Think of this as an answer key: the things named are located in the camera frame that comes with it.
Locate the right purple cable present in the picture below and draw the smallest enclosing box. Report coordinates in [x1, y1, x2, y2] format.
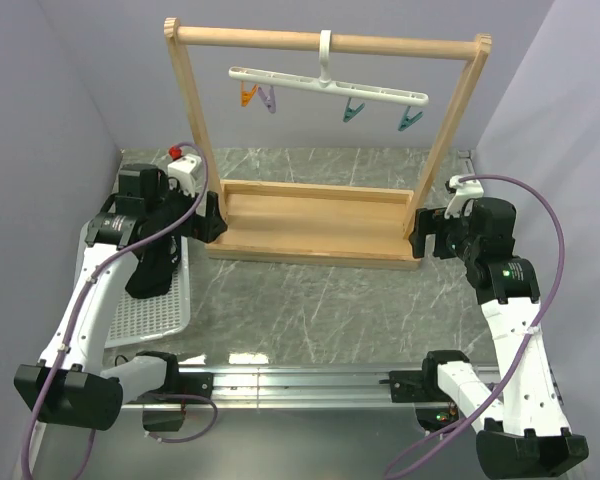
[382, 174, 567, 480]

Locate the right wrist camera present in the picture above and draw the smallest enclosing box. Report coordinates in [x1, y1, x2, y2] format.
[444, 175, 484, 219]

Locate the purple clothespin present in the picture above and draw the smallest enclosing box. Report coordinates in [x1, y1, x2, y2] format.
[257, 85, 277, 114]

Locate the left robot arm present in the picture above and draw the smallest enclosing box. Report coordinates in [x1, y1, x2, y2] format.
[14, 154, 226, 431]

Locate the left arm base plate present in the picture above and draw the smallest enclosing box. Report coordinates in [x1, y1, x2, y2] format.
[170, 371, 214, 399]

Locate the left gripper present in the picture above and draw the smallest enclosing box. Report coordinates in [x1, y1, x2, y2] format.
[147, 174, 227, 242]

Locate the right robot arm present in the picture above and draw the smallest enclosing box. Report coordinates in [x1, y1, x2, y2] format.
[409, 198, 589, 479]

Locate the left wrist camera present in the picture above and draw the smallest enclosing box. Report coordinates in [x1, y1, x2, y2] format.
[167, 153, 202, 197]

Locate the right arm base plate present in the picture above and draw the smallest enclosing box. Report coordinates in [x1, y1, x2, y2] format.
[379, 370, 431, 403]

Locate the orange clothespin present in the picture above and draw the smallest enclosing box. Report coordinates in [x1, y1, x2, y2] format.
[240, 83, 259, 107]

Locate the white plastic basket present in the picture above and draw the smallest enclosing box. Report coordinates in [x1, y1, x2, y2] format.
[73, 219, 192, 350]

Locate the light teal clothespin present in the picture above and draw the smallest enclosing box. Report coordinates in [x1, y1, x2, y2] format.
[397, 106, 424, 132]

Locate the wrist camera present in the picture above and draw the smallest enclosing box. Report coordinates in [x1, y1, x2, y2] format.
[444, 175, 484, 219]
[167, 153, 202, 197]

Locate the white plastic hanger bar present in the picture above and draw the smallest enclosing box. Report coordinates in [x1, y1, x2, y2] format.
[228, 30, 429, 107]

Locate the black underwear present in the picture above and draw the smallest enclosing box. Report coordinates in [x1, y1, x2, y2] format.
[126, 235, 181, 299]

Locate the aluminium mounting rail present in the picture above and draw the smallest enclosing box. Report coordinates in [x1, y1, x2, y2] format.
[119, 363, 506, 411]

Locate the wooden hanging rack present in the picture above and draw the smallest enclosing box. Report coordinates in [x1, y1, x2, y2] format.
[164, 18, 492, 269]

